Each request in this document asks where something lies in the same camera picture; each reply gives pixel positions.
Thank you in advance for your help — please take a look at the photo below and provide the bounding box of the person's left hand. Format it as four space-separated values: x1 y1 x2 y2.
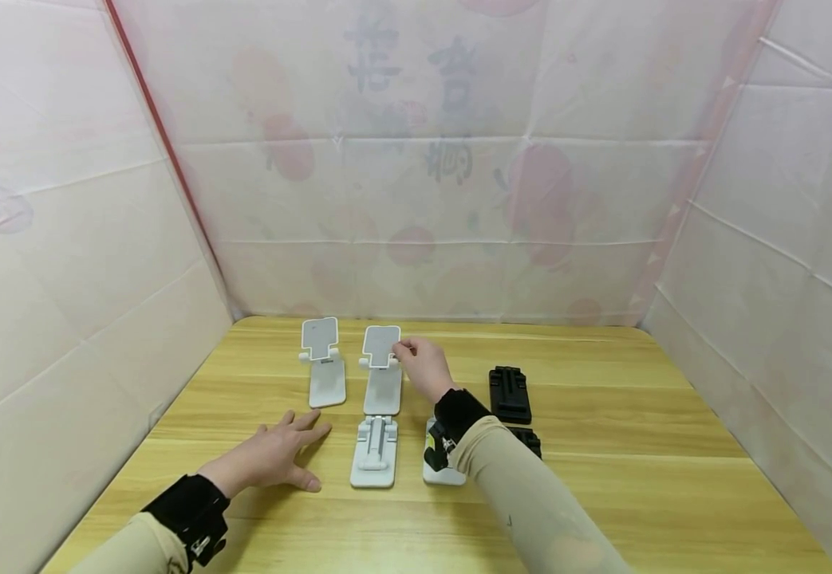
198 410 333 499

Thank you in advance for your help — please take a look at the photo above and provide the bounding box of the person's right hand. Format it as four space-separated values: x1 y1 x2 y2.
392 336 459 406

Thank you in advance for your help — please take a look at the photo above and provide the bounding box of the white phone stand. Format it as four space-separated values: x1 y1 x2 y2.
349 415 399 489
298 316 347 409
358 324 404 416
423 416 467 486

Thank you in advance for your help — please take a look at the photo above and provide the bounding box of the person's left forearm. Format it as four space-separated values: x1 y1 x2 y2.
67 512 191 574

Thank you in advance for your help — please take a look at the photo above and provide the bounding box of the white folded phone stand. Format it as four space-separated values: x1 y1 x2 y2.
349 415 399 489
423 416 467 486

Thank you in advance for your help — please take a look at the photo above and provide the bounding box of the black wrist band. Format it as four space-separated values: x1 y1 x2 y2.
143 474 231 572
424 388 493 473

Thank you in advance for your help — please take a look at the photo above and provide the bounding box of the black folded phone stand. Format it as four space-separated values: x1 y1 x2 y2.
507 427 543 461
488 366 533 425

